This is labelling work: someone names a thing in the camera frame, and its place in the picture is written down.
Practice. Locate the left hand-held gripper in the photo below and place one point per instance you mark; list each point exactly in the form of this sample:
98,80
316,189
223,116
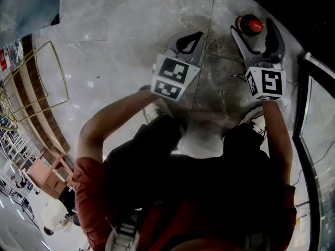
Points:
171,73

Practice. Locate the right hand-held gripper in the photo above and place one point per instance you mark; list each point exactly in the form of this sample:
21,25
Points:
269,84

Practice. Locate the dark red-capped soda bottle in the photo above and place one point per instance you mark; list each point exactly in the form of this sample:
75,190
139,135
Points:
250,25

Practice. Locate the person's left forearm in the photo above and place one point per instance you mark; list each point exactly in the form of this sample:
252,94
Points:
104,121

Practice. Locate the person's right forearm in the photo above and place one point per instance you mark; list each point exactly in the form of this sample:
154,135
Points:
278,140

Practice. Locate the grey marble floor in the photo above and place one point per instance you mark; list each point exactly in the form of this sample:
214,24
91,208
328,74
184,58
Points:
131,22

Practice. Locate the person's white right shoe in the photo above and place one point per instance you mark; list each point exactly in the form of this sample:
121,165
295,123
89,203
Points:
257,119

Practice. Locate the person's white shoe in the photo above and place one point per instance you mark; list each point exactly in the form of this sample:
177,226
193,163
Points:
154,111
257,119

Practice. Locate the person's white left shoe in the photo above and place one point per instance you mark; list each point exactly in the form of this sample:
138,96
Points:
154,111

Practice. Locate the person's black trousers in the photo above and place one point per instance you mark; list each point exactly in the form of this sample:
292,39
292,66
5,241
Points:
188,176

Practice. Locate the blue-grey glass table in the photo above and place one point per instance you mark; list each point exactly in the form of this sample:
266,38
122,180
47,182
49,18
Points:
23,9

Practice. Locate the light wooden box stool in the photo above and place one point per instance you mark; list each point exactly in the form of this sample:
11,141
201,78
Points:
48,176

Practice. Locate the grey chest-mounted device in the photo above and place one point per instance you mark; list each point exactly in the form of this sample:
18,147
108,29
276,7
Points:
125,231

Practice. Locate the white display shelf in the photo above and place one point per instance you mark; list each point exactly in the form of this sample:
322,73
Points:
15,145

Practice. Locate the red wall poster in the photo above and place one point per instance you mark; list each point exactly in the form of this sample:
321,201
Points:
3,60

